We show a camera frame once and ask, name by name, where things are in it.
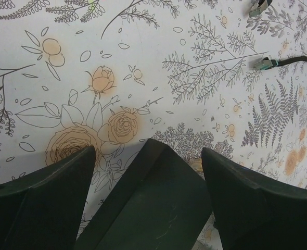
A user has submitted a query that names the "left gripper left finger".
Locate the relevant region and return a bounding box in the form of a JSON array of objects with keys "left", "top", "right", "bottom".
[{"left": 0, "top": 146, "right": 96, "bottom": 249}]

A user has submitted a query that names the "floral table mat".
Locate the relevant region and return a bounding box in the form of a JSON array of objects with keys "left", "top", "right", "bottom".
[{"left": 0, "top": 1, "right": 307, "bottom": 249}]

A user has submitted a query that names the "yellow ethernet cable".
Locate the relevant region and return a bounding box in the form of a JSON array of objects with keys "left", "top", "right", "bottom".
[{"left": 191, "top": 158, "right": 203, "bottom": 172}]

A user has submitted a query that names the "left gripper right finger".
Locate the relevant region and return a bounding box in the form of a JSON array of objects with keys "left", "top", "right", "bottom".
[{"left": 201, "top": 148, "right": 307, "bottom": 249}]

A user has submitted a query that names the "black network switch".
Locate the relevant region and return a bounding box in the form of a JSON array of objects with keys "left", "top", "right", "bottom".
[{"left": 75, "top": 139, "right": 212, "bottom": 249}]

